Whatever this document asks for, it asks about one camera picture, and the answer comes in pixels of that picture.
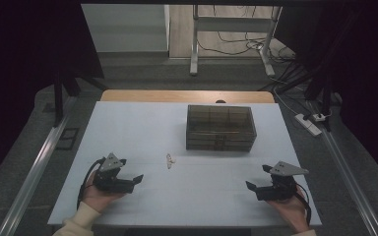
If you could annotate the white metal desk frame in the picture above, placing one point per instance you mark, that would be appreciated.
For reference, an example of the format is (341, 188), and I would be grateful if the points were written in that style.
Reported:
(195, 39)

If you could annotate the smoky transparent jewelry box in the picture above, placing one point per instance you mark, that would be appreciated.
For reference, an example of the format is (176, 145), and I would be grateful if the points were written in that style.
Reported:
(220, 126)

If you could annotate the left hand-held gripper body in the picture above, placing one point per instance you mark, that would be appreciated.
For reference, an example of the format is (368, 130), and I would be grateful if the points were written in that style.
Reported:
(111, 183)

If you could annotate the wooden table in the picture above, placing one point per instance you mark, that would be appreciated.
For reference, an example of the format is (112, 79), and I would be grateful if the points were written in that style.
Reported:
(177, 96)

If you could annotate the dark curtain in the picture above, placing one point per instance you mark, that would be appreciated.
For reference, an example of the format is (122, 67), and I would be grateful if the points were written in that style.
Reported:
(364, 65)
(23, 65)

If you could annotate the black metal stand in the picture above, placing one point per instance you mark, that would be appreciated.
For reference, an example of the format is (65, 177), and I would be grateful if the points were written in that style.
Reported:
(321, 95)
(59, 98)

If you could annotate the person's left hand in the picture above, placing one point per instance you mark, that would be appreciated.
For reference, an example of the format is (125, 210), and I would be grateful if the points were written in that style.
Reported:
(98, 199)

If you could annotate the white cabinet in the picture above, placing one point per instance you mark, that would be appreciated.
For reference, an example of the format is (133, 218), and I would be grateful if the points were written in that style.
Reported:
(128, 29)

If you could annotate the gold pearl brooch pin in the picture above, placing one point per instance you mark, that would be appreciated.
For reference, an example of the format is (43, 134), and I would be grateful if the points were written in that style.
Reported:
(169, 161)

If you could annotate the smoky transparent box drawer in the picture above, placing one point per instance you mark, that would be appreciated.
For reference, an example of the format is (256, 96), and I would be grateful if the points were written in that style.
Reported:
(210, 147)

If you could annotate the black floor plate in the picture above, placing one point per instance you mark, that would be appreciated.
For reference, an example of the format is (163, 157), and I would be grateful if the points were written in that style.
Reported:
(67, 139)

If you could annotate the aluminium floor rail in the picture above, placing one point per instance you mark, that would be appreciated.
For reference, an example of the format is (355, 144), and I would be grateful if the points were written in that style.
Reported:
(36, 170)
(351, 183)

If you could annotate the white power strip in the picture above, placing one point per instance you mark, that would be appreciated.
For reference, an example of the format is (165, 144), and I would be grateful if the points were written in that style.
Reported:
(307, 124)

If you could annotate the person's right hand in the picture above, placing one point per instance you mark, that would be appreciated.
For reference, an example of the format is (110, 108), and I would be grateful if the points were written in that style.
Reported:
(290, 209)

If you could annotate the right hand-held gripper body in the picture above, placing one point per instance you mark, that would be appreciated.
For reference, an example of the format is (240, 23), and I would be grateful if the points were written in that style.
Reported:
(280, 190)

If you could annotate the white plug adapter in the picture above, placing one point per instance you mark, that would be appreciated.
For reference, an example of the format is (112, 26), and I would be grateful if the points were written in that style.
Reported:
(320, 117)

